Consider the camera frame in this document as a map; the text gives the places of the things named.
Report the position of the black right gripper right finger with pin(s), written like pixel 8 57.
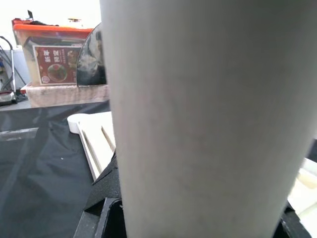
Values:
pixel 289 228

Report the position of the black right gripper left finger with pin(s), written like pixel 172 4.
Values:
pixel 104 188

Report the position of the white plastic table top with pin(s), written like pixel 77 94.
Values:
pixel 99 129

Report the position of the white plastic table leg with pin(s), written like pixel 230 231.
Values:
pixel 198 111

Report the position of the black tablecloth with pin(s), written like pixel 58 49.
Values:
pixel 37 186

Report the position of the narrow clear tape strip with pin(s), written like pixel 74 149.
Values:
pixel 19 134

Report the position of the pink fleece cover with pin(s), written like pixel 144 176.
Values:
pixel 62 95

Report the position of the dark glass pan lid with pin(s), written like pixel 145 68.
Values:
pixel 91 62

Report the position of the orange-lid box with red poster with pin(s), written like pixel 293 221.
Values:
pixel 57 67

